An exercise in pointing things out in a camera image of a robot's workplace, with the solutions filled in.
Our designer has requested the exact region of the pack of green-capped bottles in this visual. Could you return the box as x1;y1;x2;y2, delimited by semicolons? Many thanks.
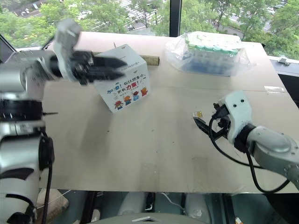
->
183;32;242;77

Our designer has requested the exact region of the clear plastic bag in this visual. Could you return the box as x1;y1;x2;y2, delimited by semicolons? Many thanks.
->
164;31;252;77

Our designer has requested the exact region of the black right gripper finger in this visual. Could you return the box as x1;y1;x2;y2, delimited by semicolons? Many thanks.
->
192;117;227;140

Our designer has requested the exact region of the white rounded shape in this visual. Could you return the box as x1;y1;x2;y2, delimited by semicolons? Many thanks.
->
116;191;147;217
184;193;210;224

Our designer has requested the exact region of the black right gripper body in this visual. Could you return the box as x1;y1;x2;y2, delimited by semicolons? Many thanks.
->
211;102;232;135

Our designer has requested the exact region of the brown cardboard roll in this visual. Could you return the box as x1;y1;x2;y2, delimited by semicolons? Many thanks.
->
139;55;161;67

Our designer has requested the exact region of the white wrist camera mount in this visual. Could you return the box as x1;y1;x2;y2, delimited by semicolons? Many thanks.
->
52;18;82;83
218;90;253;143

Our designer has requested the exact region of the black window pillar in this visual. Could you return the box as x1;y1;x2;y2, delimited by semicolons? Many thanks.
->
169;0;183;37

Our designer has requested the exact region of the thin white cable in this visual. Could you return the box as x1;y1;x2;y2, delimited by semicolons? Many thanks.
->
161;192;186;217

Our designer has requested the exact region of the beige sack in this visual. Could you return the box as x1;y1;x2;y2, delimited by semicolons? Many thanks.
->
35;188;70;224

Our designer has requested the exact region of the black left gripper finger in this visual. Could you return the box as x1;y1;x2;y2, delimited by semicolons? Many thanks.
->
93;55;128;69
88;67;126;83

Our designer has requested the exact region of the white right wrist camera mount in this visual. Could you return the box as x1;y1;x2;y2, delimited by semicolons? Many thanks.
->
218;90;253;143

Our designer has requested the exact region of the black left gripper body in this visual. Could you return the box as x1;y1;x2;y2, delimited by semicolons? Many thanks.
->
69;50;98;86

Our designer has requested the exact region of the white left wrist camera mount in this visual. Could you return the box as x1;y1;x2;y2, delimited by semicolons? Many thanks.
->
52;18;82;83

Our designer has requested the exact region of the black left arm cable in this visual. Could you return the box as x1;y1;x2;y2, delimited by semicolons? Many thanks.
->
38;129;56;224

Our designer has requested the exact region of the white cartoon printed box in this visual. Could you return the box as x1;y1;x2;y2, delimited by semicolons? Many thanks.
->
93;43;151;114

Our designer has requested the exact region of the small clear plastic wrapper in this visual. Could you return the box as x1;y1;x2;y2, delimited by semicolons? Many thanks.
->
263;85;285;93

